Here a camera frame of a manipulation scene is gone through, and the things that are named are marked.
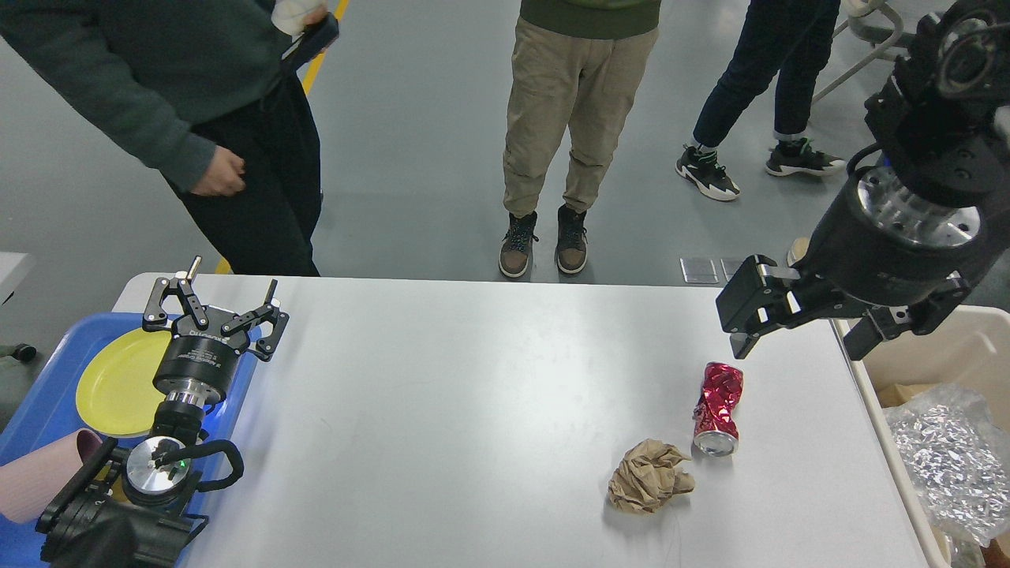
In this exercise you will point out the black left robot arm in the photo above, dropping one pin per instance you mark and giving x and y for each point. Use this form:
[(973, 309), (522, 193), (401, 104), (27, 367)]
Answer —
[(129, 507)]

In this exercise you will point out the person dark trousers black sneakers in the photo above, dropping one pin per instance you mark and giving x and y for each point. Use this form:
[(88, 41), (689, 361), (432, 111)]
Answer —
[(786, 41)]

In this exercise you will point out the beige plastic bin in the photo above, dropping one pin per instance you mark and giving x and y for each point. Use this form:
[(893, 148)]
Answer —
[(971, 347)]

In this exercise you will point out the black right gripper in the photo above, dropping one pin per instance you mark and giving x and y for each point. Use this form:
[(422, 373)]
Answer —
[(881, 253)]

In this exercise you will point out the grey office chair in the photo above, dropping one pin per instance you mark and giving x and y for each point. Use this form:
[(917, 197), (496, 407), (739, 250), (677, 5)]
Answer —
[(886, 28)]

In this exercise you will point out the person green sweater khaki trousers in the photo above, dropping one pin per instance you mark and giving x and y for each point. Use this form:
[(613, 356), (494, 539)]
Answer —
[(576, 68)]

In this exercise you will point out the pink mug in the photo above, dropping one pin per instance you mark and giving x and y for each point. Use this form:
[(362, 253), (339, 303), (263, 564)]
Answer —
[(30, 482)]

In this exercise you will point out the brown paper ball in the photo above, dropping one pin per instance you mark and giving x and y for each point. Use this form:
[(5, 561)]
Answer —
[(648, 476)]

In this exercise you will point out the person dark shoes far left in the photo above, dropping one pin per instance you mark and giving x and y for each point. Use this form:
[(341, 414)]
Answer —
[(196, 91)]

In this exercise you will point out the yellow plastic plate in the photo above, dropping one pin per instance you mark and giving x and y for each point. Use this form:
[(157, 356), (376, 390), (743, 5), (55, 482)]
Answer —
[(116, 395)]

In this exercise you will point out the white side table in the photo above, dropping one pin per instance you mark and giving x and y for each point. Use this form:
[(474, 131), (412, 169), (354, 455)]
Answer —
[(14, 268)]

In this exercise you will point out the foil tray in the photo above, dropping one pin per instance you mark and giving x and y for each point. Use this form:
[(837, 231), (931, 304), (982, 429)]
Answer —
[(956, 459)]

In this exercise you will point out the blue plastic tray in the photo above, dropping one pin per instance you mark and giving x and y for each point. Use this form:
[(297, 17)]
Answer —
[(49, 412)]

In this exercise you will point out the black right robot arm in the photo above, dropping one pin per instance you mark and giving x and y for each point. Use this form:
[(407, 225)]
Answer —
[(934, 120)]

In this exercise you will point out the brown paper bag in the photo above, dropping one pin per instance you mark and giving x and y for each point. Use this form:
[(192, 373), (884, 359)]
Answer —
[(895, 395)]

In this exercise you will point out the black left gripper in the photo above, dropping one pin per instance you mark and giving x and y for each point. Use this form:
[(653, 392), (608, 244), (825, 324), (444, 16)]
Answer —
[(207, 362)]

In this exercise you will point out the crushed red can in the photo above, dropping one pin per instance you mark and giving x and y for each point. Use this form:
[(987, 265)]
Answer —
[(715, 430)]

